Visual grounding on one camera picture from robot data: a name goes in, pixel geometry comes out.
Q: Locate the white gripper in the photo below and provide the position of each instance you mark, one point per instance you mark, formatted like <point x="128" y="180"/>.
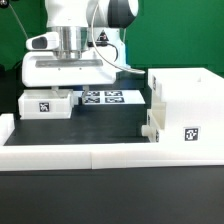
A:
<point x="55" y="60"/>

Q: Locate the white drawer tray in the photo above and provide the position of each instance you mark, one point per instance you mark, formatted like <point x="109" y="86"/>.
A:
<point x="41" y="104"/>
<point x="155" y="122"/>

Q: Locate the white drawer cabinet box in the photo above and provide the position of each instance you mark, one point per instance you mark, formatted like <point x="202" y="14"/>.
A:
<point x="194" y="99"/>

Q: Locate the white front drawer tray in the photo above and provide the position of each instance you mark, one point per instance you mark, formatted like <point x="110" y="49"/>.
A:
<point x="155" y="122"/>

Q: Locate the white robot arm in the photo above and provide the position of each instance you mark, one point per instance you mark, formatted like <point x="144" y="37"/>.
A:
<point x="100" y="20"/>

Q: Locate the white fiducial marker sheet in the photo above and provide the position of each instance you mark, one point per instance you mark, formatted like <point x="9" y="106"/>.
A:
<point x="109" y="97"/>

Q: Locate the white U-shaped fence frame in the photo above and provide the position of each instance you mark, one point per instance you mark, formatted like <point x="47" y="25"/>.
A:
<point x="103" y="156"/>

